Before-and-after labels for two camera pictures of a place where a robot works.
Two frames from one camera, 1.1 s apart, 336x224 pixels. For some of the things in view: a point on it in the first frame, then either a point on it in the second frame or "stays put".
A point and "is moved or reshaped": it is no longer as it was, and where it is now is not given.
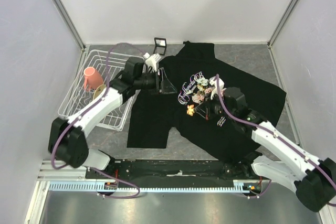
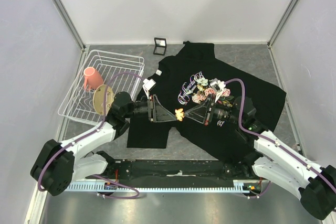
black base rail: x=179 y=170 stays put
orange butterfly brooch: x=190 y=110 is moved or reshaped
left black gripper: x=163 y=86 -> x=159 y=114
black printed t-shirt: x=195 y=73 stays put
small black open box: x=160 y=46 stays put
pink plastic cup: x=92 y=78 stays put
